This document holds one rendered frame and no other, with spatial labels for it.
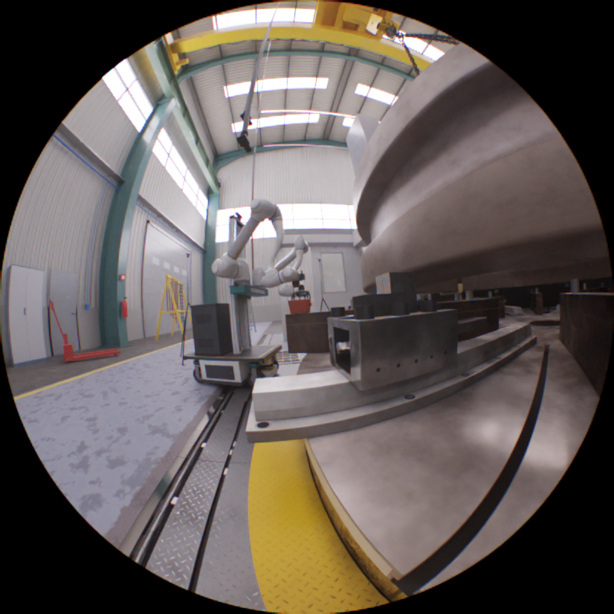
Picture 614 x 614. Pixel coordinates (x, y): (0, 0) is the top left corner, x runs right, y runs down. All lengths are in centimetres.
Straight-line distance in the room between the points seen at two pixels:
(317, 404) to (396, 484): 37
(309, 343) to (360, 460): 143
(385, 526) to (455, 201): 89
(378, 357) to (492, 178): 67
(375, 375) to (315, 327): 126
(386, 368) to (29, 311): 587
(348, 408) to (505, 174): 91
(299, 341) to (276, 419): 127
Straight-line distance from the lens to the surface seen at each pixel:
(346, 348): 79
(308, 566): 75
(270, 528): 83
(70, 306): 685
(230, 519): 88
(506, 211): 70
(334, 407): 72
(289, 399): 68
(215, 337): 205
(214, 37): 1128
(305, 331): 186
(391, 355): 65
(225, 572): 79
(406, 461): 60
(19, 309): 564
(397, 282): 80
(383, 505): 50
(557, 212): 68
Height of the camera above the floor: 72
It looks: 1 degrees up
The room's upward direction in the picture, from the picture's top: 4 degrees counter-clockwise
